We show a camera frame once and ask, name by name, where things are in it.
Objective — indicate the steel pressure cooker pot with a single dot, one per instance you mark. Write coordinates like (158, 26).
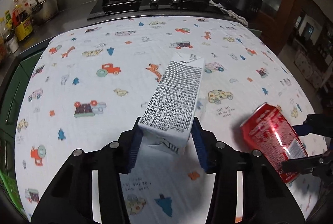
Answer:
(44, 10)

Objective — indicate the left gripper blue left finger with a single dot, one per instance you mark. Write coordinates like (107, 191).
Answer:
(136, 139)

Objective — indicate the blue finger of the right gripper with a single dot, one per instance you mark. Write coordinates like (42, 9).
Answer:
(318, 165)
(319, 124)

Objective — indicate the white rag on counter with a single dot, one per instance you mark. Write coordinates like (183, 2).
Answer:
(230, 13)

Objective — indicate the green plastic mesh basket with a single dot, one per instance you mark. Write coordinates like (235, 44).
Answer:
(10, 186)

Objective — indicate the small white seasoning jar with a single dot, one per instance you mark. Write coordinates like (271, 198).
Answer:
(12, 43)

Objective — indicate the white milk carton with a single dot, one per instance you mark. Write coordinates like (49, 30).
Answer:
(169, 115)

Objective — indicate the black gas stove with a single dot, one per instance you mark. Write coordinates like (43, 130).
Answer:
(105, 8)

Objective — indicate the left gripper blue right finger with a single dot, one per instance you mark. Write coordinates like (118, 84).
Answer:
(198, 135)

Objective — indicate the red cola can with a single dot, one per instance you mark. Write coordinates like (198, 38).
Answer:
(268, 131)

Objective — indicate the white cartoon print tablecloth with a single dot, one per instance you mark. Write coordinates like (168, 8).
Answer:
(93, 83)

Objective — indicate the yellow label sauce jar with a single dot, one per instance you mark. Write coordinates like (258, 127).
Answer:
(22, 22)

